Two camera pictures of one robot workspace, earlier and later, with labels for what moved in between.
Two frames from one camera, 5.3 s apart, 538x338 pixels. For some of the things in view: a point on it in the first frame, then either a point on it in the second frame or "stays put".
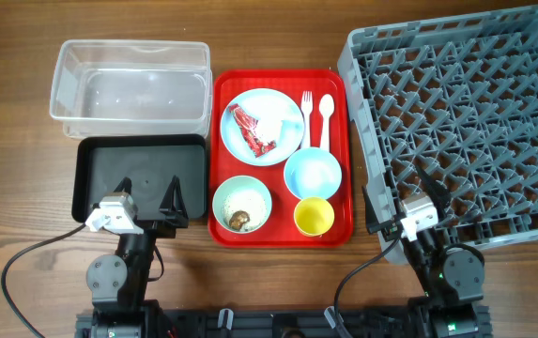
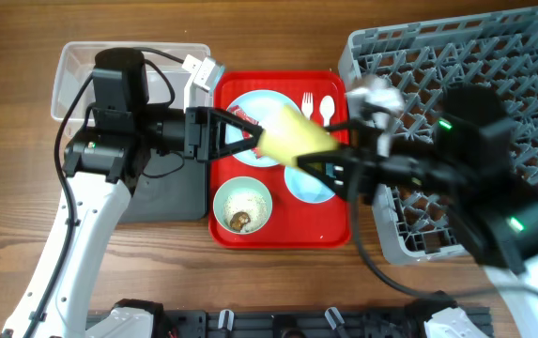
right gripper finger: (373, 220) → (329, 166)
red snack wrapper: (246, 123) stays put
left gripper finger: (126, 184) → (238, 146)
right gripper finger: (438, 192) → (345, 127)
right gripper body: (387, 231) → (366, 159)
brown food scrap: (238, 219) stays put
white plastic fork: (307, 108) stays put
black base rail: (386, 322) stays put
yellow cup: (314, 217) → (289, 133)
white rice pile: (245, 200) stays put
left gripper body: (162, 229) → (195, 131)
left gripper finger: (173, 204) → (227, 116)
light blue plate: (279, 120) stays put
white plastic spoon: (326, 107) stays put
